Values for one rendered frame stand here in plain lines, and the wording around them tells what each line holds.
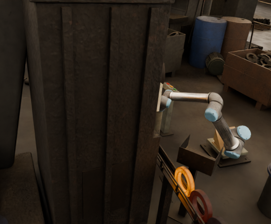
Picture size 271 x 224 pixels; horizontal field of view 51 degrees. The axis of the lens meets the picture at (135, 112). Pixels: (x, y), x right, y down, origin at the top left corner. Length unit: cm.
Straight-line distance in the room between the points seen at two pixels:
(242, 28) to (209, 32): 69
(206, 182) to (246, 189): 38
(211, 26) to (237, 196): 339
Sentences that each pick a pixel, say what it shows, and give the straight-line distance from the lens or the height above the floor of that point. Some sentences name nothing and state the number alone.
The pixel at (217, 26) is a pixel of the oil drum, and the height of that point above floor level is 83.
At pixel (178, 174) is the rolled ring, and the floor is 69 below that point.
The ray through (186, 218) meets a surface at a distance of 255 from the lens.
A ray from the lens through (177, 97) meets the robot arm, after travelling 281.
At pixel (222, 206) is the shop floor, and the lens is 275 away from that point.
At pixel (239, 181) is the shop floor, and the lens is 306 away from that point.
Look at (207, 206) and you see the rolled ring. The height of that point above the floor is 72.
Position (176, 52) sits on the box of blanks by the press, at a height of 46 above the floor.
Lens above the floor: 191
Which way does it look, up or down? 30 degrees down
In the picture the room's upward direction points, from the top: 5 degrees clockwise
